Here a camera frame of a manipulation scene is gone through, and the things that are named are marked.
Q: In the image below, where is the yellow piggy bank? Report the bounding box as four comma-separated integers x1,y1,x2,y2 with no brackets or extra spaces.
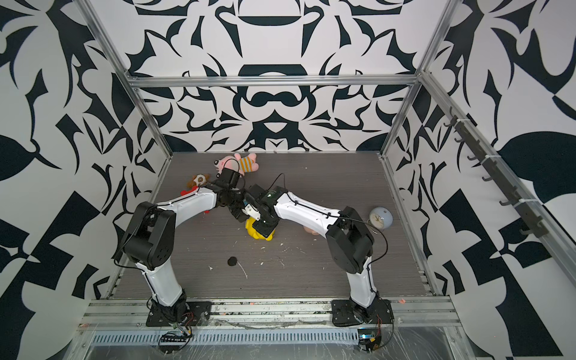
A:
244,217,275,242

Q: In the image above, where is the pink piggy bank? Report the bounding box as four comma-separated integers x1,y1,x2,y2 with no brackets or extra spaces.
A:
304,226,319,236

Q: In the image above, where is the black red bank plug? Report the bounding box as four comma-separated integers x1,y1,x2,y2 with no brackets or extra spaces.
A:
227,256,238,266

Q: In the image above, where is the red piggy bank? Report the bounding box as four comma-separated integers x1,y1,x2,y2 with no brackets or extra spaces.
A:
178,187,217,217

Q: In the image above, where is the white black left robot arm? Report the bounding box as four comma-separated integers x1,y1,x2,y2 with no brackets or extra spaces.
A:
112,184,243,323

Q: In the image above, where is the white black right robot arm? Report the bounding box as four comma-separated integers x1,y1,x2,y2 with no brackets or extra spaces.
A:
244,185,378,309

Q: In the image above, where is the pink striped plush toy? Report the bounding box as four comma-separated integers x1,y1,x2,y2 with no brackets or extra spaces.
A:
214,153,260,176

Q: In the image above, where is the brown white small plush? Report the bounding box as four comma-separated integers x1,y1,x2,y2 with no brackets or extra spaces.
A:
187,174,210,189

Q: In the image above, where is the left base circuit board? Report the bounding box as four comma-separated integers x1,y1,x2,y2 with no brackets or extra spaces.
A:
157,331,193,354

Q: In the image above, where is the base circuit board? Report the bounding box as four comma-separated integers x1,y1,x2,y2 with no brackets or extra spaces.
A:
157,331,193,354
357,328,382,353

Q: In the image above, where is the right base circuit board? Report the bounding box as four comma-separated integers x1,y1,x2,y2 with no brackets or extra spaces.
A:
357,328,382,353

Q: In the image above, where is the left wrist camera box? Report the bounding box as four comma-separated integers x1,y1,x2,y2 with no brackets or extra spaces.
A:
217,168,241,189

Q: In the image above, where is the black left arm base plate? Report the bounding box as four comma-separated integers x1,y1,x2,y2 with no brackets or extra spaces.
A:
145,300,213,328

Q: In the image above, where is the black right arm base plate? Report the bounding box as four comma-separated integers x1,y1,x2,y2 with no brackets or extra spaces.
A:
331,297,395,327

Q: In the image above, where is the aluminium frame front rail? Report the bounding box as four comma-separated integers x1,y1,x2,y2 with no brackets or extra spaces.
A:
77,296,461,330

